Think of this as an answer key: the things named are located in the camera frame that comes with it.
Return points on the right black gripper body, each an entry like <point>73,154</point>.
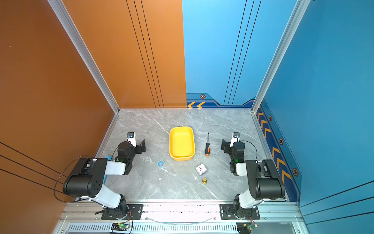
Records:
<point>227,146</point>

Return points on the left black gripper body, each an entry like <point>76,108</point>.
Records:
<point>139,146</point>

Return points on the orange black screwdriver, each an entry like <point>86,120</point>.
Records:
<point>207,148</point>

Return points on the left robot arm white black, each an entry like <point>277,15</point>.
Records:
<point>86,180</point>

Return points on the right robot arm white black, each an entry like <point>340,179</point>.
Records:
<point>264,181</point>

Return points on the yellow plastic bin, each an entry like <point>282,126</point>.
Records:
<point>181,143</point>

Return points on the small white square clock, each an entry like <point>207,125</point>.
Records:
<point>201,169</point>

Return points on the circuit board right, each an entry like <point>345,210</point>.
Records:
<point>246,228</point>

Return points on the green circuit board left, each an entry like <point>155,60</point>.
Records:
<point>120,228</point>

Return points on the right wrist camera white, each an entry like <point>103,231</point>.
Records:
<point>235,138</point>

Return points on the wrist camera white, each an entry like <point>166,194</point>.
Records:
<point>131,138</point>
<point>235,138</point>

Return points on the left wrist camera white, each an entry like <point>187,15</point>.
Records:
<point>131,138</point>

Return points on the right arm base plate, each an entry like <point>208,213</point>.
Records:
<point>228,211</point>

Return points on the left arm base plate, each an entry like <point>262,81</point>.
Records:
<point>134,212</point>

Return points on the aluminium front rail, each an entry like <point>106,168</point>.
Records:
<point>182,217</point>

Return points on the right aluminium corner post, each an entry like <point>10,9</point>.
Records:
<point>288,34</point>

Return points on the aluminium corner post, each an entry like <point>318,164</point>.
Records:
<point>73,33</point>
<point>288,34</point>

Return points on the left aluminium corner post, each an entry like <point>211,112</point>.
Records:
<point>73,33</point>

